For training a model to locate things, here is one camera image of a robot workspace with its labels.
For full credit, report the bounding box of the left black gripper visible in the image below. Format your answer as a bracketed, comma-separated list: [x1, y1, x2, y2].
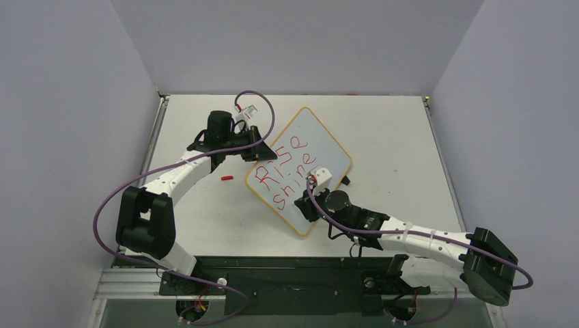
[223, 126, 277, 162]

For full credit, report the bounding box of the yellow framed whiteboard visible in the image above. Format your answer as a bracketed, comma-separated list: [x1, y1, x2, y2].
[245, 107, 352, 236]

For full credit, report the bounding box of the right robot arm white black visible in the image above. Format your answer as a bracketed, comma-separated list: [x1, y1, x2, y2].
[294, 189, 518, 306]

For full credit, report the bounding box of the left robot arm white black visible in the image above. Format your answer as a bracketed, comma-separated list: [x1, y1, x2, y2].
[115, 111, 277, 294]

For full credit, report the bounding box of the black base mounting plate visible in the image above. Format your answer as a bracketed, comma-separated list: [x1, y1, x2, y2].
[113, 256, 478, 318]

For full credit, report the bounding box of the front aluminium extrusion bar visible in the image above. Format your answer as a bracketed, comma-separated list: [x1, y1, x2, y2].
[94, 268, 161, 299]

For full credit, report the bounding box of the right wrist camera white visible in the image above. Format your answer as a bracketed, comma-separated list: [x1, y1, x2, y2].
[307, 165, 332, 194]

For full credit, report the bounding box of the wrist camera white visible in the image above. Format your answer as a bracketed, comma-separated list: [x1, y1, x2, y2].
[307, 165, 332, 194]
[234, 105, 257, 123]

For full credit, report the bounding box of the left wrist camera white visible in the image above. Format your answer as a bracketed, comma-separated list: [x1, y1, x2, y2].
[234, 105, 257, 123]

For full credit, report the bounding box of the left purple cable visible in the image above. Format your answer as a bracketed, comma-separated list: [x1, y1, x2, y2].
[92, 90, 277, 327]

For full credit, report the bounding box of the purple cable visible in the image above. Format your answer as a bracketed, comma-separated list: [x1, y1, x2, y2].
[305, 176, 534, 326]
[92, 90, 277, 327]

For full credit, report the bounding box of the left aluminium rail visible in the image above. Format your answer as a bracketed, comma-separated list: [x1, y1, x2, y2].
[118, 95, 171, 254]

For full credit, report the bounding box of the aluminium rail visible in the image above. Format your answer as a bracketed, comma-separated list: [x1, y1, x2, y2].
[118, 95, 171, 254]
[421, 96, 467, 232]

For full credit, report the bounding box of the right aluminium rail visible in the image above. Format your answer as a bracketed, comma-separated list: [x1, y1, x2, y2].
[421, 96, 467, 232]

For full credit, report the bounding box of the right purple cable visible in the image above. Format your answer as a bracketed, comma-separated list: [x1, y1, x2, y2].
[305, 176, 534, 326]

